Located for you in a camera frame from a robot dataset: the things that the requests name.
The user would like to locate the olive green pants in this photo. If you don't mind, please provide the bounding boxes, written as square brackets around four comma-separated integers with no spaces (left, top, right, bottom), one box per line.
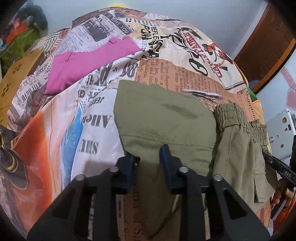
[114,80,276,240]

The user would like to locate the person's right hand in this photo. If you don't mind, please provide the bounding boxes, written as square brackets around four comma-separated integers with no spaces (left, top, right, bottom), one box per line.
[271,179,295,207]

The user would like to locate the white appliance with stickers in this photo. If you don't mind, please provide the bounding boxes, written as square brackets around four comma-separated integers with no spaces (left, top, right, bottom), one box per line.
[266,108,295,161]

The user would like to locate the newspaper print bedspread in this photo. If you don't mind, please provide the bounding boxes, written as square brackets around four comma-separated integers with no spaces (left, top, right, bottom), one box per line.
[0,6,273,241]

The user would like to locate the brown wooden door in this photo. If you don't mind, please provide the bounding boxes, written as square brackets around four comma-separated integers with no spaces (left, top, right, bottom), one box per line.
[234,4,295,93]

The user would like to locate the pink folded garment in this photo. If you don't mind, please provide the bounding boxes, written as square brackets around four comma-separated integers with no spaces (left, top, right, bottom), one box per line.
[44,37,141,95]

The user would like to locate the mustard yellow cloth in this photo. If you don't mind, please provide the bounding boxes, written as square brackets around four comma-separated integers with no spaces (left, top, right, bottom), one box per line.
[0,49,44,127]

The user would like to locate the grey plush pillow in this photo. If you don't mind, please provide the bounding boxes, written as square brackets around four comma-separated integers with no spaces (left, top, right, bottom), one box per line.
[15,4,48,30]

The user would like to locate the yellow headboard cushion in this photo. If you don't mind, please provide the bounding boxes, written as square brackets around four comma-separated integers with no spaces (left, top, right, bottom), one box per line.
[109,3,126,8]

